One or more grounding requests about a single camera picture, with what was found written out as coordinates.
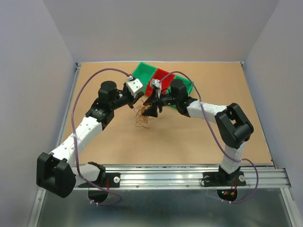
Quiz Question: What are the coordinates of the orange wire bundle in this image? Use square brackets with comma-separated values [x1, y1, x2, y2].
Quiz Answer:
[134, 99, 152, 130]

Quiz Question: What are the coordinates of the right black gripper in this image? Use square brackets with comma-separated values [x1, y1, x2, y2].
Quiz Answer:
[142, 88, 179, 117]

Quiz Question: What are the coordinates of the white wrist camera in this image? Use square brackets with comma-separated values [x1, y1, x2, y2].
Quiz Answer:
[126, 75, 144, 97]
[150, 79, 162, 97]

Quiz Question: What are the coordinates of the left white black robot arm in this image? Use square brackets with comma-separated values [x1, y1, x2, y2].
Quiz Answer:
[36, 79, 144, 198]

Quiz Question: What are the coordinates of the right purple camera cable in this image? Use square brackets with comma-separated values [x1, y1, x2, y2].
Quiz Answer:
[158, 70, 258, 205]

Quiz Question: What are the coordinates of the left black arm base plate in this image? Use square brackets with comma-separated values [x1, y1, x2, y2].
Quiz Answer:
[75, 170, 121, 189]

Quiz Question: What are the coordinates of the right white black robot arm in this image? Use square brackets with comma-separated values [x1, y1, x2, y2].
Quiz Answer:
[142, 79, 254, 187]

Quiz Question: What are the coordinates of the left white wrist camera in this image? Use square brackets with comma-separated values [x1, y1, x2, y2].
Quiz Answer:
[126, 75, 144, 97]

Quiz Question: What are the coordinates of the left green plastic bin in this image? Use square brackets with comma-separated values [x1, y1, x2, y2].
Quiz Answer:
[132, 62, 157, 92]

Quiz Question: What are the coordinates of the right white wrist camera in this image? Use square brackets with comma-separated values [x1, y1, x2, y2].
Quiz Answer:
[150, 79, 162, 97]

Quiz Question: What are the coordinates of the red plastic bin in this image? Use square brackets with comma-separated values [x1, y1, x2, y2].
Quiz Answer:
[145, 69, 176, 96]

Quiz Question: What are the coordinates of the purple camera cable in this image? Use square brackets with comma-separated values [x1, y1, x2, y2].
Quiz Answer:
[158, 70, 258, 205]
[72, 68, 123, 207]

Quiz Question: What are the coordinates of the aluminium mounting rail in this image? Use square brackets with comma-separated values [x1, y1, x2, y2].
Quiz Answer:
[37, 164, 291, 191]

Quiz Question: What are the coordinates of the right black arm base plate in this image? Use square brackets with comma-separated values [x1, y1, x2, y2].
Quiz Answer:
[202, 171, 246, 187]

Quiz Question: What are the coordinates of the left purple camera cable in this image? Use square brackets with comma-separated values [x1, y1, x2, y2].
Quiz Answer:
[72, 68, 123, 207]

